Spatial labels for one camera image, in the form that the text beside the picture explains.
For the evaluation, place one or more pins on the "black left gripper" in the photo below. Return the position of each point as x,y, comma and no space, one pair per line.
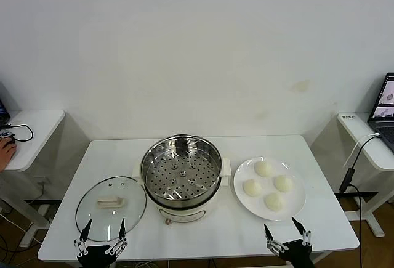
97,257

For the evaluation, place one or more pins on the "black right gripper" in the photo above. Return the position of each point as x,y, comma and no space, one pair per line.
298,254

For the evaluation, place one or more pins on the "white steamed baozi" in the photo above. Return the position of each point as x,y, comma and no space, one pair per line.
274,201
283,183
263,168
252,187

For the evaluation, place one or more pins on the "black computer mouse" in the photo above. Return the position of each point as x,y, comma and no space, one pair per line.
10,139

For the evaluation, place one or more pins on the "stainless steel steamer basket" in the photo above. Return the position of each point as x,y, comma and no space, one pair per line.
166,163

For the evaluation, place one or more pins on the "person's bare hand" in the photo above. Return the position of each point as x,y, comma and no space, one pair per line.
7,154

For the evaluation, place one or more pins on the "white round plate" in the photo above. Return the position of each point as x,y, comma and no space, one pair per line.
246,203

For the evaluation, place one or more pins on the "black metal floor bar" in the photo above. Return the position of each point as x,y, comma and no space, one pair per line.
40,201
366,194

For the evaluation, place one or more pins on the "large white table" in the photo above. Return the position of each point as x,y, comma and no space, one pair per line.
107,157

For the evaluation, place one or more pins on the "white electric cooker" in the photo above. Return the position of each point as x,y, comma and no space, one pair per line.
181,215

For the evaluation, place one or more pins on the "white side table with label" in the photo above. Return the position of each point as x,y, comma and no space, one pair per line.
374,155

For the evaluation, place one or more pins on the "white printed label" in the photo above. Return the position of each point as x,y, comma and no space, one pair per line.
348,116

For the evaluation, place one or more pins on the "grey open laptop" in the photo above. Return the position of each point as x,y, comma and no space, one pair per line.
384,132

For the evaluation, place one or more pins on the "small blue white card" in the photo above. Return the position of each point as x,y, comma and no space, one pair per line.
4,134

